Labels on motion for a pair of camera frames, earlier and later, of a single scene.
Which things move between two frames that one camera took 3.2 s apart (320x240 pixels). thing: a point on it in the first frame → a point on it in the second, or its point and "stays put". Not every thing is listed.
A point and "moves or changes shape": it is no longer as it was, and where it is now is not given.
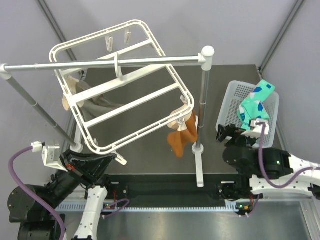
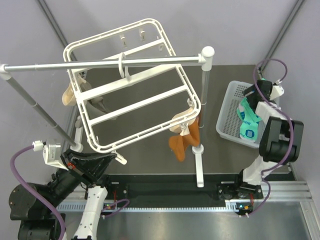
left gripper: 86,166 stays put
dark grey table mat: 156,119 stays put
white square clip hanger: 120,86 moves or changes shape
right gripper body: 238,139 → 249,90
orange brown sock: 178,138 moves or changes shape
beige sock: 178,123 → 177,129
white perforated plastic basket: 233,95 stays put
